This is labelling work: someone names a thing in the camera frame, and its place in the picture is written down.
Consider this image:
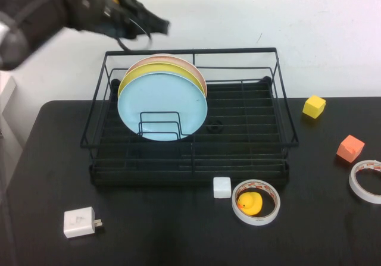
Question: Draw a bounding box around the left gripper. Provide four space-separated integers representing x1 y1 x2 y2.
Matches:
99 0 171 39

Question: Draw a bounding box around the light blue plate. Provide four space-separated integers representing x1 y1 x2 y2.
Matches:
117 71 208 142

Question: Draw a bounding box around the pink plate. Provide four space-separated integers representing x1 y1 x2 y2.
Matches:
126 54 208 96

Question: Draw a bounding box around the yellow plate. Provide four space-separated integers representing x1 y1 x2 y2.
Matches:
118 62 207 97

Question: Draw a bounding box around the white cabinet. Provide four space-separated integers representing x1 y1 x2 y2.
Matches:
0 69 24 157

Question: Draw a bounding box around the white cube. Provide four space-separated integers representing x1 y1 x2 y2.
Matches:
213 176 232 199

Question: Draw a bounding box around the yellow cube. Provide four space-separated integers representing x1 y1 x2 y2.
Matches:
302 95 327 120

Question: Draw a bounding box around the yellow rubber duck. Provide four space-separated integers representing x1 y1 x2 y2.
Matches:
236 192 264 217

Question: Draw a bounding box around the white power adapter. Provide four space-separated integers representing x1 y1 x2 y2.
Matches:
63 206 104 239

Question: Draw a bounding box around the white tape roll around duck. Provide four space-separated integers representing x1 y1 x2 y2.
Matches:
232 179 281 226

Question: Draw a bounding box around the orange cube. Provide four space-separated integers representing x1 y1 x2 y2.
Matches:
336 134 366 163

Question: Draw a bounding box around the white tape roll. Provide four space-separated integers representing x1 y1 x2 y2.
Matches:
348 159 381 205

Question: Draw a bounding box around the black wire dish rack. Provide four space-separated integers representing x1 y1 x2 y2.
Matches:
80 47 299 177

